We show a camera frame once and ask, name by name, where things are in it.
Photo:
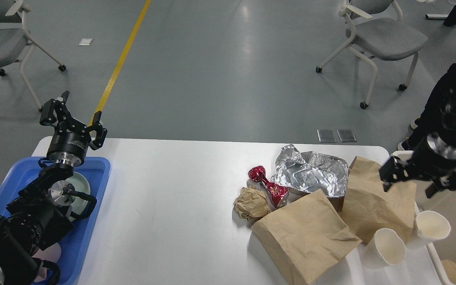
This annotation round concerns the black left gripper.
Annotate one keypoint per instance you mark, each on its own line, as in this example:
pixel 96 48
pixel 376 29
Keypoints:
pixel 67 146

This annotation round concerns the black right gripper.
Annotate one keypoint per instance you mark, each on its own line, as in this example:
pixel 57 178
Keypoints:
pixel 432 157

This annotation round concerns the white paper cup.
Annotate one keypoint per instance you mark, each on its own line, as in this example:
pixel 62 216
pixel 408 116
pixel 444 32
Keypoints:
pixel 385 249
pixel 429 227

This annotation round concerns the green plate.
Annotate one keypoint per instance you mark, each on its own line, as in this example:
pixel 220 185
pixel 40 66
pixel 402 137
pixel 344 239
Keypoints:
pixel 80 184

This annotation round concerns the pink mug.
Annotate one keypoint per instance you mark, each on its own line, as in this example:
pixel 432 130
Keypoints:
pixel 52 254

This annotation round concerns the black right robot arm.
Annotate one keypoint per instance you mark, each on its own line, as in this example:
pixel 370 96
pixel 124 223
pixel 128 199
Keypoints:
pixel 447 132

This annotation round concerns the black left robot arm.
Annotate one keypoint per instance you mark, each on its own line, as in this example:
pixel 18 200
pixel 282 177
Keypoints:
pixel 42 213

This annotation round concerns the rear brown paper bag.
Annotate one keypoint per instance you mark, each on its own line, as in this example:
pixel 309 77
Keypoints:
pixel 368 208

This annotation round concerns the brown paper bag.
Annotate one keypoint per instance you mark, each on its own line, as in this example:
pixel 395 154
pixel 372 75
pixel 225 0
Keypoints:
pixel 368 208
pixel 305 238

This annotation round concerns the metal floor socket plate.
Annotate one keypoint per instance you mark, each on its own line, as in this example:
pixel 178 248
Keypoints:
pixel 326 136

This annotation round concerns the grey chair left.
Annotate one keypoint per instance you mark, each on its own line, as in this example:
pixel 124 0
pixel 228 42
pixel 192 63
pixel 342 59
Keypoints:
pixel 17 44

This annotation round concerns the grey chair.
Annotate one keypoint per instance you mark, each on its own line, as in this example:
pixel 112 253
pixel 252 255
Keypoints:
pixel 375 30
pixel 17 44

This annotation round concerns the crumpled aluminium foil tray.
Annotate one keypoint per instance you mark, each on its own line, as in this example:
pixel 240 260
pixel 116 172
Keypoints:
pixel 307 172

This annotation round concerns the person in black trousers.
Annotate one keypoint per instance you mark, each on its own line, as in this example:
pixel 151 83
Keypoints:
pixel 430 119

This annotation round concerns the blue plastic tray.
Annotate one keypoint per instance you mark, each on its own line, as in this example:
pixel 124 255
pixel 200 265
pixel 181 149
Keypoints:
pixel 74 245

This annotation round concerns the front brown paper bag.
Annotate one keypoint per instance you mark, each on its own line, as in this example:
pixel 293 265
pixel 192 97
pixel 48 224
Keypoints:
pixel 305 238

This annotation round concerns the red foil wrapper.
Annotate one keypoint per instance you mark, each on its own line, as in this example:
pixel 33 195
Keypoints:
pixel 278 193

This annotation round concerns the grey chair right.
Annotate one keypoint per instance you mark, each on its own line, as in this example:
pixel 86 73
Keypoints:
pixel 375 30

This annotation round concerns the desk foot top right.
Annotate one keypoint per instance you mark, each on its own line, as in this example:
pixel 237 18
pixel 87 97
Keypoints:
pixel 453 14

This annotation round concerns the crumpled brown paper ball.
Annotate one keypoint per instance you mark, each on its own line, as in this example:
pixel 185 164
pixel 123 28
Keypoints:
pixel 251 203

